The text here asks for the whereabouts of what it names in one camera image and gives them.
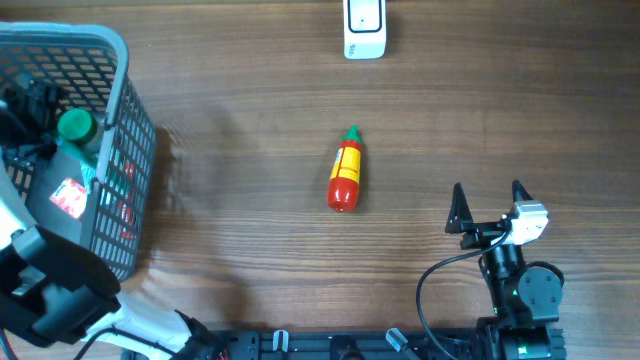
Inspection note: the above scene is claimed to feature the green-lid spice jar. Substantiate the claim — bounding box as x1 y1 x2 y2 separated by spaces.
57 108 104 155

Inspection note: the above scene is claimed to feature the orange tissue packet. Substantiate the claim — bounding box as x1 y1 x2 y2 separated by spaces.
49 178 87 220

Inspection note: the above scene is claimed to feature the black right camera cable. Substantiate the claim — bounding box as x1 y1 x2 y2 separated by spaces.
415 227 514 360

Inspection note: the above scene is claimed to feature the grey plastic mesh basket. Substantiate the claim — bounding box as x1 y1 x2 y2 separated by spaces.
1 22 157 280

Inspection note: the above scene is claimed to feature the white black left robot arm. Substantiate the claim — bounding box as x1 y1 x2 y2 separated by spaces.
1 73 220 359

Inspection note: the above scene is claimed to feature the red chili sauce bottle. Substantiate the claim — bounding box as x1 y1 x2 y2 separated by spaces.
327 125 362 212

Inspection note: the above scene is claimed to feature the green 3M gloves packet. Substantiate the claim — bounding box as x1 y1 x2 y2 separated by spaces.
98 161 137 242

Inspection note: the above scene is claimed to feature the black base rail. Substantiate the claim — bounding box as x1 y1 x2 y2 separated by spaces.
122 327 569 360

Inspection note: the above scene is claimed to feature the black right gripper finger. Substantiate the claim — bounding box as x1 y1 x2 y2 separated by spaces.
512 180 533 202
445 182 474 234

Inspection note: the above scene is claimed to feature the white barcode scanner box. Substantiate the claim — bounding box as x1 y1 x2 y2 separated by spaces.
343 0 387 60

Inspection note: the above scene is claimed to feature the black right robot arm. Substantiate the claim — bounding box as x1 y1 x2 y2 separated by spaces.
445 180 567 360

